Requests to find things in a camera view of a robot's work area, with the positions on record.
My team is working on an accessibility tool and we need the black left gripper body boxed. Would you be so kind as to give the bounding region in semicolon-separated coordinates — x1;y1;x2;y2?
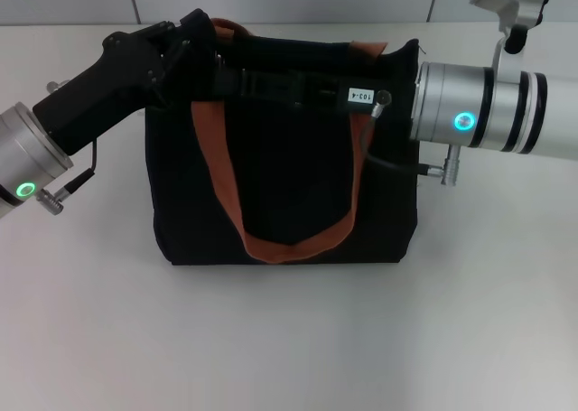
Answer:
32;20;182;157

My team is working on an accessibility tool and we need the right gripper cable with plugs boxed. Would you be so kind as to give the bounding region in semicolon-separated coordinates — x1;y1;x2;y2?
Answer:
359;89;461;189

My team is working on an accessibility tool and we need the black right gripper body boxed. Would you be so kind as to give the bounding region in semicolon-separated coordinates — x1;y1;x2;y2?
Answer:
310;79;420;119

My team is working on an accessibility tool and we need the black food bag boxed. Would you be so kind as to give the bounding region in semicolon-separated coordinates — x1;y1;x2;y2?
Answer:
143;16;424;266

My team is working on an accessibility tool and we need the black camera cable plug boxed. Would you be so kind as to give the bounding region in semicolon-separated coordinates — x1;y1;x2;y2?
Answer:
504;24;528;54

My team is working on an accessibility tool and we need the left gripper cable with plugs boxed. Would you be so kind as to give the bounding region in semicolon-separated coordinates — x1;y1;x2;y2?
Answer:
38;79;98;216

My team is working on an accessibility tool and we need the gripper cable with plugs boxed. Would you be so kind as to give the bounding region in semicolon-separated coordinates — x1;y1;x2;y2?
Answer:
38;79;98;216
359;89;461;189

